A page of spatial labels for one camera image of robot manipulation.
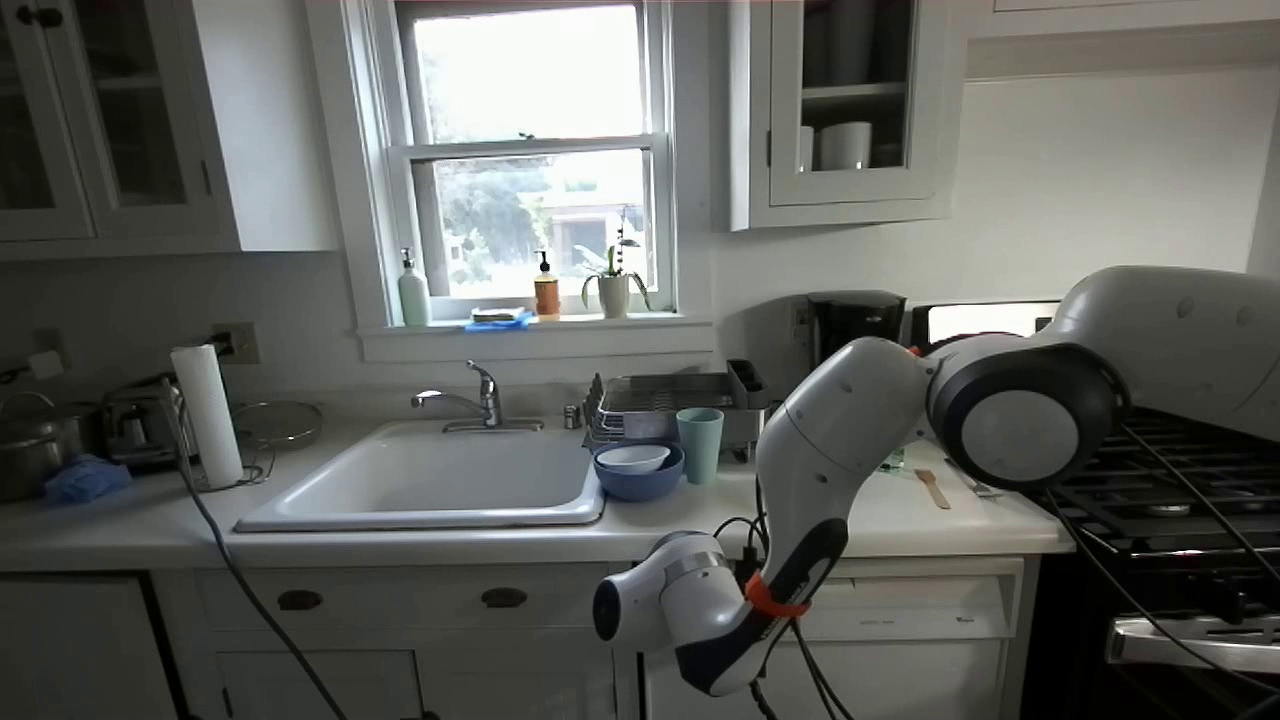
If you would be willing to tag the wooden spatula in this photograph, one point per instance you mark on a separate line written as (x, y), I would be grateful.
(934, 490)

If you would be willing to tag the white base cabinet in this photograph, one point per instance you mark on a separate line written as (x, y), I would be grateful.
(384, 642)

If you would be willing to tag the white soap bottle on sill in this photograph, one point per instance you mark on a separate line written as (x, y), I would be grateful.
(415, 299)

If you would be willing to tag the metal pot on counter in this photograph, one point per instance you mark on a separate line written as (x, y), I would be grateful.
(36, 438)

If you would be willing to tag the black gas stove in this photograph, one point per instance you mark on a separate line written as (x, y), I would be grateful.
(1169, 599)

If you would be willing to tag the white mugs in cabinet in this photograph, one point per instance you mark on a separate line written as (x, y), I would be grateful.
(834, 151)

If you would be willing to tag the grey dish drying rack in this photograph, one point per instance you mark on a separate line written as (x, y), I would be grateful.
(646, 407)

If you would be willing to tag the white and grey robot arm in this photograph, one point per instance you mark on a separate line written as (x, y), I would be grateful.
(1011, 411)

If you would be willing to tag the blue cloth on counter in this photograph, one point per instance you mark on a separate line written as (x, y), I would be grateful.
(86, 482)

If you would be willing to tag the white dishwasher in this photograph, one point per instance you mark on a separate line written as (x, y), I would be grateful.
(882, 642)

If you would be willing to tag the silver toaster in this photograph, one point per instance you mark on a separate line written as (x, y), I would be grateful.
(142, 426)

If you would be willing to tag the orange soap bottle on sill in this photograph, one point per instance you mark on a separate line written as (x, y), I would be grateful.
(544, 291)

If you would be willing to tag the black coffee maker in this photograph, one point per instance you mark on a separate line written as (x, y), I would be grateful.
(783, 340)

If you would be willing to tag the left white wall cabinet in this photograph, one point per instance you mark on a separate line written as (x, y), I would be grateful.
(163, 131)

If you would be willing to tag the metal tongs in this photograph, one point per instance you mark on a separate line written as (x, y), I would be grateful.
(980, 490)

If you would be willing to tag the window with white frame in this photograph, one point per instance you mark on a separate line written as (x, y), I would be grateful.
(481, 133)

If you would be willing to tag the blue bowl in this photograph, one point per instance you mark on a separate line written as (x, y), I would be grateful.
(639, 475)

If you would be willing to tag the right white wall cabinet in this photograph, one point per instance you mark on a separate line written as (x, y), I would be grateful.
(898, 67)

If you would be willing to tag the white kitchen sink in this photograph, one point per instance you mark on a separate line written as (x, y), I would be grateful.
(442, 482)

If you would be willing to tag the white wall cabinet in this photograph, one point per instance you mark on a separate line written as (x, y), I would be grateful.
(163, 131)
(898, 67)

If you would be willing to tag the chrome sink faucet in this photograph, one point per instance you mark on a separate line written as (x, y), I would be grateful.
(487, 399)

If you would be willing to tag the teal plastic cup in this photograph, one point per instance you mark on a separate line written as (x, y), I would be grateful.
(696, 435)

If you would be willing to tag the blue sponge on sill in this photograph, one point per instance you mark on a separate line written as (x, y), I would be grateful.
(497, 323)

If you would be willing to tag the white paper towel roll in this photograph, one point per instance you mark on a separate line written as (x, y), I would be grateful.
(208, 412)

